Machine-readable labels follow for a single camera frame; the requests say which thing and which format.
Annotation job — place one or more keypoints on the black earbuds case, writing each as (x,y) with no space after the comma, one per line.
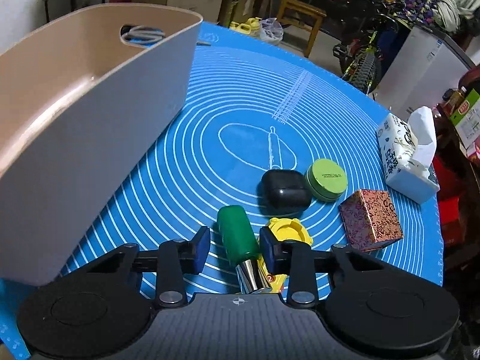
(282,190)

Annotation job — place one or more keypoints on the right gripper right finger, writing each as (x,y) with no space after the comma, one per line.
(271,250)

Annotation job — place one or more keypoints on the patterned square gift box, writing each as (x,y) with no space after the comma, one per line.
(370,220)

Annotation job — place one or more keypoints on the grey handled scissors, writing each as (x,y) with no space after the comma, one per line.
(141,34)

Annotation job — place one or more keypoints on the yellow plastic toy launcher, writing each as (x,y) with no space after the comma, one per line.
(286,231)

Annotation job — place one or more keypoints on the plastic bag on floor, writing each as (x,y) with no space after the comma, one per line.
(270,31)

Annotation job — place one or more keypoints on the beige plastic storage bin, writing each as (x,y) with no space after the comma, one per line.
(79,108)

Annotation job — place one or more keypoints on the blue silicone baking mat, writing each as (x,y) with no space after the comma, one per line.
(249,108)

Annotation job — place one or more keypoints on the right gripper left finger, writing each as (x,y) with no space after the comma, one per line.
(200,249)

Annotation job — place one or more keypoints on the wooden chair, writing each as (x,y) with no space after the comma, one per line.
(302,16)

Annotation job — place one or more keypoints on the green white carton box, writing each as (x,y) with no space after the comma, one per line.
(466,119)

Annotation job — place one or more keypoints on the white cabinet appliance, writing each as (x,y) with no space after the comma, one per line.
(428,64)

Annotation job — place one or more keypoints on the bicycle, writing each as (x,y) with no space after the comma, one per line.
(362,24)

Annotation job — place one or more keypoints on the green round tin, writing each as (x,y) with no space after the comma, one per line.
(326,180)

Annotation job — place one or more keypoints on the tissue box with tissue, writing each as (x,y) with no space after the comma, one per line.
(407,150)

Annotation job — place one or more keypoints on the yellow oil jug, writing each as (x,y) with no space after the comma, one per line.
(250,28)

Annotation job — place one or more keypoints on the green handled metal stamp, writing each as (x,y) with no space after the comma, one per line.
(242,249)

